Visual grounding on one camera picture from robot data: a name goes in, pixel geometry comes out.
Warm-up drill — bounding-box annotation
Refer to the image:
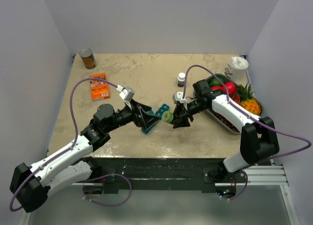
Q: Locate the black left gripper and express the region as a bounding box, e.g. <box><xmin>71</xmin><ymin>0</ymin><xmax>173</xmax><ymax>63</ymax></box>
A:
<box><xmin>106</xmin><ymin>98</ymin><xmax>161</xmax><ymax>132</ymax></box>

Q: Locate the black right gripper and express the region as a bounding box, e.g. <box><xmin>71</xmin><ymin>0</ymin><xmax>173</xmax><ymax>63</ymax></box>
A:
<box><xmin>171</xmin><ymin>99</ymin><xmax>208</xmax><ymax>128</ymax></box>

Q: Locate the green pill bottle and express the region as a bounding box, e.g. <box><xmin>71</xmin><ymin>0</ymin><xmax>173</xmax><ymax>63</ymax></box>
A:
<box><xmin>161</xmin><ymin>111</ymin><xmax>174</xmax><ymax>124</ymax></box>

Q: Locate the teal weekly pill organizer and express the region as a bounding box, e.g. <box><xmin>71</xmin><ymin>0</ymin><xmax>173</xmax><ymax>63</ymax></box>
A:
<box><xmin>141</xmin><ymin>104</ymin><xmax>170</xmax><ymax>134</ymax></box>

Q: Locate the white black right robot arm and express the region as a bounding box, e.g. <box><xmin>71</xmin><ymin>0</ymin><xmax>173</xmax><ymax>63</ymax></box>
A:
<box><xmin>162</xmin><ymin>80</ymin><xmax>279</xmax><ymax>182</ymax></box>

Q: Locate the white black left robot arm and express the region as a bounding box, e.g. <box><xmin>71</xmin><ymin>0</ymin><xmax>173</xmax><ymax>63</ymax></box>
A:
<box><xmin>9</xmin><ymin>100</ymin><xmax>161</xmax><ymax>213</ymax></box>

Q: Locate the white cap pill bottle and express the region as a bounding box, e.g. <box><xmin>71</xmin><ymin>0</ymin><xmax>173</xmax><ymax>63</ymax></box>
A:
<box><xmin>177</xmin><ymin>72</ymin><xmax>186</xmax><ymax>87</ymax></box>

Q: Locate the dark red grapes bunch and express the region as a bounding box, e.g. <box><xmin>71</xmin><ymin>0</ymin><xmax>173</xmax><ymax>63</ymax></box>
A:
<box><xmin>206</xmin><ymin>109</ymin><xmax>240</xmax><ymax>135</ymax></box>

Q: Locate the red apple left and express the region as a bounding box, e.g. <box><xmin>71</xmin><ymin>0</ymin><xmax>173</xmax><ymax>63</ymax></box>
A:
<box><xmin>212</xmin><ymin>86</ymin><xmax>222</xmax><ymax>90</ymax></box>

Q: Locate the red apple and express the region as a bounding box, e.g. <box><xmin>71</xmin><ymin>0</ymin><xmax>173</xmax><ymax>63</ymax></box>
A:
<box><xmin>212</xmin><ymin>86</ymin><xmax>222</xmax><ymax>90</ymax></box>
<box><xmin>224</xmin><ymin>82</ymin><xmax>237</xmax><ymax>96</ymax></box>

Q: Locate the green apple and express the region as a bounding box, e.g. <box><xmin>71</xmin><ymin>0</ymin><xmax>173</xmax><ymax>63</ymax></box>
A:
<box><xmin>209</xmin><ymin>77</ymin><xmax>225</xmax><ymax>87</ymax></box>

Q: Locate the orange cardboard box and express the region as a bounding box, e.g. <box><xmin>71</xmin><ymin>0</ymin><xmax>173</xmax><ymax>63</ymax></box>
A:
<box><xmin>89</xmin><ymin>80</ymin><xmax>111</xmax><ymax>101</ymax></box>

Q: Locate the red apple right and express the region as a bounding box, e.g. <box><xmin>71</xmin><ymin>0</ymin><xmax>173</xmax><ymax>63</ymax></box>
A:
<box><xmin>224</xmin><ymin>82</ymin><xmax>237</xmax><ymax>96</ymax></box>

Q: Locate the grey fruit tray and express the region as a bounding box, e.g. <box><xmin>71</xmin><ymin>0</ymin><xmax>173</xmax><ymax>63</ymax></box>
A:
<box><xmin>205</xmin><ymin>73</ymin><xmax>264</xmax><ymax>135</ymax></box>

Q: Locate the small pineapple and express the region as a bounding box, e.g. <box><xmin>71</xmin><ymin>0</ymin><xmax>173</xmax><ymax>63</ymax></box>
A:
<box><xmin>237</xmin><ymin>84</ymin><xmax>262</xmax><ymax>116</ymax></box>

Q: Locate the white paper cup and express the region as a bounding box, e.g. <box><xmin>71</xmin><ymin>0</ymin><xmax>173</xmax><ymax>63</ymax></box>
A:
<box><xmin>224</xmin><ymin>56</ymin><xmax>249</xmax><ymax>81</ymax></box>

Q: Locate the tin food can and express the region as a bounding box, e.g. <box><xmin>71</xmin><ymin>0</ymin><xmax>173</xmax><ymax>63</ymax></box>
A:
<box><xmin>79</xmin><ymin>48</ymin><xmax>97</xmax><ymax>69</ymax></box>

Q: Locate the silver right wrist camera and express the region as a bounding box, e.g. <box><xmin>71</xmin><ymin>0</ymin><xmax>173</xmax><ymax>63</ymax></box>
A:
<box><xmin>173</xmin><ymin>91</ymin><xmax>186</xmax><ymax>104</ymax></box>

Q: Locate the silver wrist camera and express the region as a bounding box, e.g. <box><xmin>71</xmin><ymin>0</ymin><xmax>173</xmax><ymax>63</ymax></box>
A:
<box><xmin>119</xmin><ymin>87</ymin><xmax>135</xmax><ymax>103</ymax></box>
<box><xmin>173</xmin><ymin>91</ymin><xmax>186</xmax><ymax>104</ymax></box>

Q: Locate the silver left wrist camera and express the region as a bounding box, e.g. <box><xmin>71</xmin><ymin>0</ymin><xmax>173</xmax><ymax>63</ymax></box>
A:
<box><xmin>119</xmin><ymin>87</ymin><xmax>135</xmax><ymax>103</ymax></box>

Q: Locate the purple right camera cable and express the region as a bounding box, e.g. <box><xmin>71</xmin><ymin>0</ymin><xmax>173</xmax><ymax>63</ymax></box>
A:
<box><xmin>182</xmin><ymin>65</ymin><xmax>313</xmax><ymax>169</ymax></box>

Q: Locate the purple camera cable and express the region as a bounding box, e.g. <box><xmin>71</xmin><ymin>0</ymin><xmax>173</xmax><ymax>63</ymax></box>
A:
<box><xmin>182</xmin><ymin>65</ymin><xmax>313</xmax><ymax>169</ymax></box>
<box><xmin>9</xmin><ymin>77</ymin><xmax>123</xmax><ymax>212</ymax></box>

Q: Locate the black table edge rail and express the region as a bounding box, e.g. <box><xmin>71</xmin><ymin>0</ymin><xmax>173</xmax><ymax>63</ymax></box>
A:
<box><xmin>82</xmin><ymin>157</ymin><xmax>246</xmax><ymax>195</ymax></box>

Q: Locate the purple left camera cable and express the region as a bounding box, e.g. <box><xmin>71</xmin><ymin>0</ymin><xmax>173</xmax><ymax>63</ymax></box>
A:
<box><xmin>9</xmin><ymin>77</ymin><xmax>123</xmax><ymax>212</ymax></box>

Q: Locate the aluminium frame rail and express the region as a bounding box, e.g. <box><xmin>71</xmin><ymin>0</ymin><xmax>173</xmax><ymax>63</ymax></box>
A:
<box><xmin>19</xmin><ymin>166</ymin><xmax>299</xmax><ymax>225</ymax></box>

